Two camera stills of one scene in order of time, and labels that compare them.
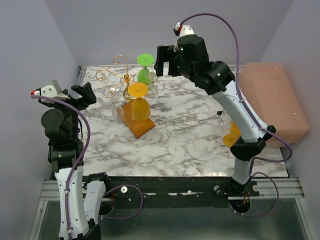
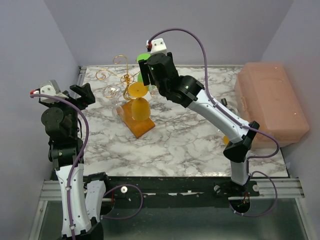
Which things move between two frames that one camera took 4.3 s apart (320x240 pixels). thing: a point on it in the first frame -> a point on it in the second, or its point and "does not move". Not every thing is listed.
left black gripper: [88, 96] does not move
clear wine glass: [114, 92] does not move
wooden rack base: [138, 128] does not move
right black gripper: [165, 54] -> [146, 76]
